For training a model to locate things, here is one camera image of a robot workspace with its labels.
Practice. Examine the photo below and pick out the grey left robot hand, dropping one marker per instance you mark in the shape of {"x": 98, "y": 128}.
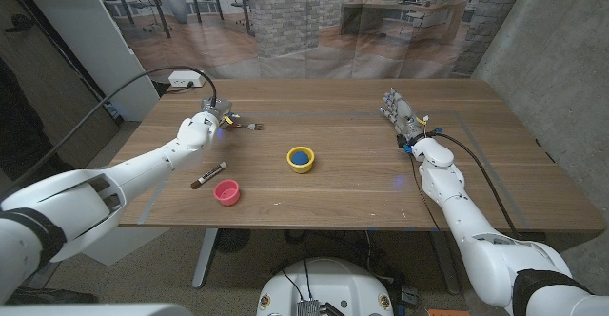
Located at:
{"x": 219, "y": 109}

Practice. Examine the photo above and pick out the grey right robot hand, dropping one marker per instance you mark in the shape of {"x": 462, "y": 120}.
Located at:
{"x": 404, "y": 116}

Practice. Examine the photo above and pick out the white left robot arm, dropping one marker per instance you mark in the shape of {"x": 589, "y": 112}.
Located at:
{"x": 104, "y": 197}

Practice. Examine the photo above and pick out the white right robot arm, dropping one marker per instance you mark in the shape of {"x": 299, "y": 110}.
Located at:
{"x": 476, "y": 235}

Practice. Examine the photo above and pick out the brown and white marker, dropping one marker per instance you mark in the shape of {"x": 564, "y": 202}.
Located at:
{"x": 209, "y": 174}

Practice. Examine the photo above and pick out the blue ball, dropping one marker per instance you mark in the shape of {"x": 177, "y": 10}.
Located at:
{"x": 300, "y": 157}

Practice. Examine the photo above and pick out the white power strip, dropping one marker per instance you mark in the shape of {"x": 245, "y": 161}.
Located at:
{"x": 185, "y": 78}

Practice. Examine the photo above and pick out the pink cup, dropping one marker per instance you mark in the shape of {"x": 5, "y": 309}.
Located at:
{"x": 227, "y": 193}

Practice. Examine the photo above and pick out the yellow cup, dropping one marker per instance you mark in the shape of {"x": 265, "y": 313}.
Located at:
{"x": 300, "y": 166}

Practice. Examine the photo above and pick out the printed office backdrop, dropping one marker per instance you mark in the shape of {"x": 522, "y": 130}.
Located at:
{"x": 295, "y": 25}

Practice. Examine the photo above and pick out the black round fan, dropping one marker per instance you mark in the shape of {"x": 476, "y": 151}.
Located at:
{"x": 233, "y": 240}

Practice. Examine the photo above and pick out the light grey table leg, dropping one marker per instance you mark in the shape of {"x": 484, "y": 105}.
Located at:
{"x": 204, "y": 259}

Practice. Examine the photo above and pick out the dark grey table leg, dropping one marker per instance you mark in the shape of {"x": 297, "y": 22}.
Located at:
{"x": 446, "y": 263}

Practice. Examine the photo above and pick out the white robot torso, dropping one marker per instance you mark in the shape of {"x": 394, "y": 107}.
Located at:
{"x": 326, "y": 285}

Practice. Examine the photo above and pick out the white wall panel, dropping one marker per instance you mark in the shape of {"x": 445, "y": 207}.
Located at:
{"x": 90, "y": 40}

